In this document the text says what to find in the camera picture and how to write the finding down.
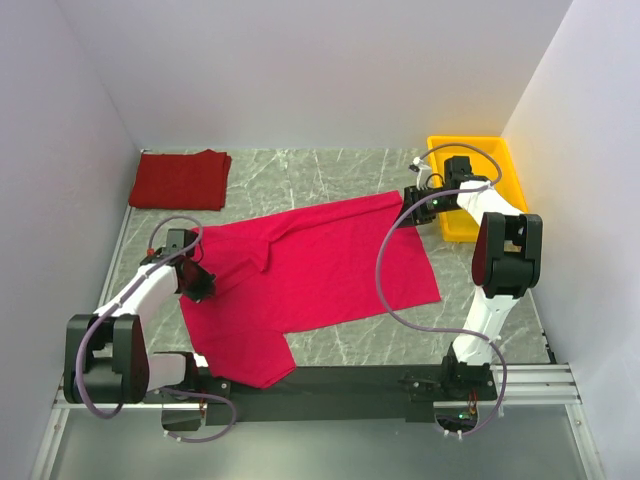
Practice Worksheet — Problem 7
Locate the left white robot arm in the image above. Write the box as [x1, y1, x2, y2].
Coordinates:
[63, 229, 215, 408]

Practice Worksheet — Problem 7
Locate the yellow plastic tray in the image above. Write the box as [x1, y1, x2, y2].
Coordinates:
[427, 136, 528, 243]

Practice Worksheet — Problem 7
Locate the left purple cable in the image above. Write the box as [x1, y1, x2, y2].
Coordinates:
[72, 215, 239, 444]

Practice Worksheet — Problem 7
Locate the pink t shirt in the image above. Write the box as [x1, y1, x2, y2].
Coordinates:
[180, 191, 440, 388]

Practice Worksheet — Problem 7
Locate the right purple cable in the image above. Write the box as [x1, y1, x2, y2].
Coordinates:
[374, 143, 509, 439]

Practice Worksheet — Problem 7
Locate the black base beam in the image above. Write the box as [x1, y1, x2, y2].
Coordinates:
[200, 361, 498, 423]

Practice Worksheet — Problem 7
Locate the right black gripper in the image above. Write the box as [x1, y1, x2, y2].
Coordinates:
[393, 185, 461, 229]

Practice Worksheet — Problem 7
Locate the folded dark red t shirt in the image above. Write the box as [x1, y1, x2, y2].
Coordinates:
[128, 149, 232, 211]

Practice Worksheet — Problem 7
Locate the aluminium frame rail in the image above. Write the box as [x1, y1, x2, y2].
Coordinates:
[29, 204, 601, 480]

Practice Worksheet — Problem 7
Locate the purple cable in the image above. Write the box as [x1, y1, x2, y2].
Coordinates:
[72, 215, 239, 444]
[374, 143, 509, 439]

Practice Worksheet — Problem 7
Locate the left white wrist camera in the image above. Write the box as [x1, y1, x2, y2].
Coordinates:
[140, 247, 164, 266]

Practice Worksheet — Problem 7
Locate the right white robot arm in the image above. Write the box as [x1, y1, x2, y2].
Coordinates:
[399, 156, 543, 399]

